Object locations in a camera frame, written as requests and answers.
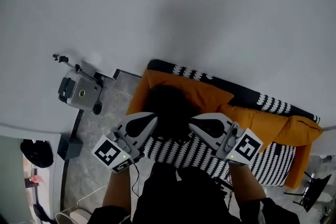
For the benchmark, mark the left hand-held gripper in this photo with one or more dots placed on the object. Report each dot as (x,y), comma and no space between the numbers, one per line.
(107,153)

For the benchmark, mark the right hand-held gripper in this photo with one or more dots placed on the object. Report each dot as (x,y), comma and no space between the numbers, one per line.
(246,147)

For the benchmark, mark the orange sofa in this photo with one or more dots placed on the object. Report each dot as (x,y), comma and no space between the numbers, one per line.
(139,97)

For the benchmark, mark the black garment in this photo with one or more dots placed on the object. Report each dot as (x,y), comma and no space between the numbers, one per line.
(168,102)

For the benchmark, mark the person's right forearm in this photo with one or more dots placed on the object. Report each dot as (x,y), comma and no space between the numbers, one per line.
(245,183)

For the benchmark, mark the person's left forearm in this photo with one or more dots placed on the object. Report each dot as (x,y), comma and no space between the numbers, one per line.
(118,189)

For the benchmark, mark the black square bin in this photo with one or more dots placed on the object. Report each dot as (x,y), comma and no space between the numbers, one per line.
(71,148)

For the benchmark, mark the silver scooter suitcase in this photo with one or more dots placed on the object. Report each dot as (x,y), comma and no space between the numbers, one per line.
(84,94)

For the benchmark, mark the round black bag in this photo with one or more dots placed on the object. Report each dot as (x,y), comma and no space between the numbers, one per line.
(36,154)

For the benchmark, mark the small pink object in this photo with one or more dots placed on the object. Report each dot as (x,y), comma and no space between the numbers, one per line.
(36,179)

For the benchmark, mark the white cabinet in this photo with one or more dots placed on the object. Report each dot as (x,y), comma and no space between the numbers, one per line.
(325,141)

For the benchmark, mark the black chair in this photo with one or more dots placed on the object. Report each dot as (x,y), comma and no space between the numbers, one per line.
(315,189)

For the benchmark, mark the person's black clothing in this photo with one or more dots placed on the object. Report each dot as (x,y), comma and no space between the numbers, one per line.
(183,196)

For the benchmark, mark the small dark hanging bag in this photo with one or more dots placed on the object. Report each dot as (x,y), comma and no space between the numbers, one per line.
(42,213)

